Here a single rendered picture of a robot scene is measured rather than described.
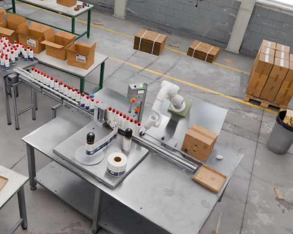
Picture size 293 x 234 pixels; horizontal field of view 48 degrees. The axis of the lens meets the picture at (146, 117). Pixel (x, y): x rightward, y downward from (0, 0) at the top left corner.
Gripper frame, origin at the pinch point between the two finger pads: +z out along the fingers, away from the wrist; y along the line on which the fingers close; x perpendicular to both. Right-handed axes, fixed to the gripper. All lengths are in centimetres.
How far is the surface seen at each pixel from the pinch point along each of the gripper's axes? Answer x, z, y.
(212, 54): -40, 91, -427
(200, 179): 82, -18, 8
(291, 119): 145, -16, -230
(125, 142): -3.6, -7.6, 32.2
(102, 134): -32.2, 18.5, 24.3
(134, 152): 9.4, 3.4, 24.3
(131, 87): -40, -42, -2
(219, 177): 97, -23, -9
